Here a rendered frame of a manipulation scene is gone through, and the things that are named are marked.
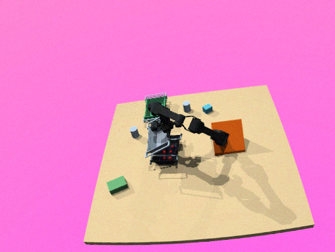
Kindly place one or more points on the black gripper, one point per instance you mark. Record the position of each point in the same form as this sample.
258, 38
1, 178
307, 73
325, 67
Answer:
154, 125

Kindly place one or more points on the grey cylinder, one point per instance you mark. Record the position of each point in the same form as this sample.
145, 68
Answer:
134, 132
186, 106

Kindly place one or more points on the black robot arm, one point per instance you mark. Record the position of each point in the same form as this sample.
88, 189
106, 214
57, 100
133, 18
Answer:
196, 126

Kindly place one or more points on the small green block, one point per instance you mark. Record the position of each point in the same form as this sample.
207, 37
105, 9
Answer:
117, 185

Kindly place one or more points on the small blue cube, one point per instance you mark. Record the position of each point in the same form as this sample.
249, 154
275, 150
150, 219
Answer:
207, 108

